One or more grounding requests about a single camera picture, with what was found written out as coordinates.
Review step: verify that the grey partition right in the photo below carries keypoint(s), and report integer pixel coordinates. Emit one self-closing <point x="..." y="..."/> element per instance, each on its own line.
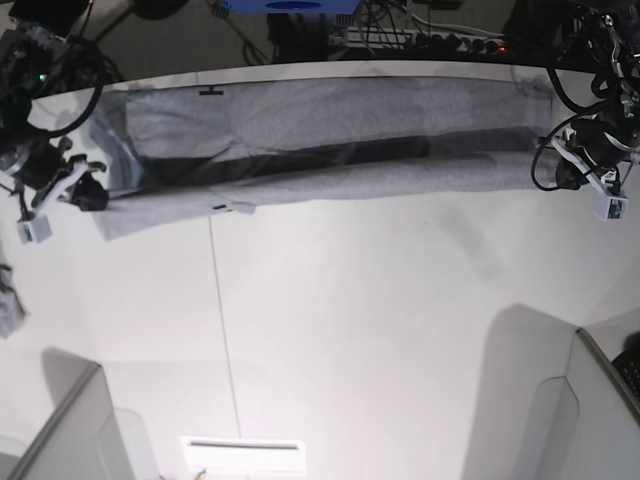
<point x="583" y="424"/>

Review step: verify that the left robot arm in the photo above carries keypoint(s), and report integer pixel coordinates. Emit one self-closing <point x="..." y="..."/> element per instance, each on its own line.
<point x="610" y="33"/>

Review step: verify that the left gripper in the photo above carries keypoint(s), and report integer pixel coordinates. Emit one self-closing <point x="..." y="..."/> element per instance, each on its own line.
<point x="603" y="143"/>

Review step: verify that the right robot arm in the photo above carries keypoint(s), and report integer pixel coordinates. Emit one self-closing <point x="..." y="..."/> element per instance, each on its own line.
<point x="28" y="61"/>

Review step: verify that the black keyboard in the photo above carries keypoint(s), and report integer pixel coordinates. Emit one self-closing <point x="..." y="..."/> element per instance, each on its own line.
<point x="627" y="365"/>

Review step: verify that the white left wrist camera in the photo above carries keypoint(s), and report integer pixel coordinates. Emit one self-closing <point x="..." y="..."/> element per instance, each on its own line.
<point x="610" y="201"/>

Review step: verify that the black power strip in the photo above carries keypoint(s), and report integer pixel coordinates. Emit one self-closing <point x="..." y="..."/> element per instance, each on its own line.
<point x="458" y="43"/>

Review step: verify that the grey cloth at left edge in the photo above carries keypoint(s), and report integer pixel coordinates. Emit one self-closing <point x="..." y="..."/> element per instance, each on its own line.
<point x="13" y="313"/>

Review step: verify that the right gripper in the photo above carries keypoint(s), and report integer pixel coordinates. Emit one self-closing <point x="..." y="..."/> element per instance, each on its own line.
<point x="36" y="163"/>

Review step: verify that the blue box at top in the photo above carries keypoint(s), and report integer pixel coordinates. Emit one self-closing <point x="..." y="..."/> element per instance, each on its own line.
<point x="292" y="6"/>

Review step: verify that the grey T-shirt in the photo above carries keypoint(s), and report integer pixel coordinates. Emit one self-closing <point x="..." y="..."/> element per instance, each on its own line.
<point x="183" y="153"/>

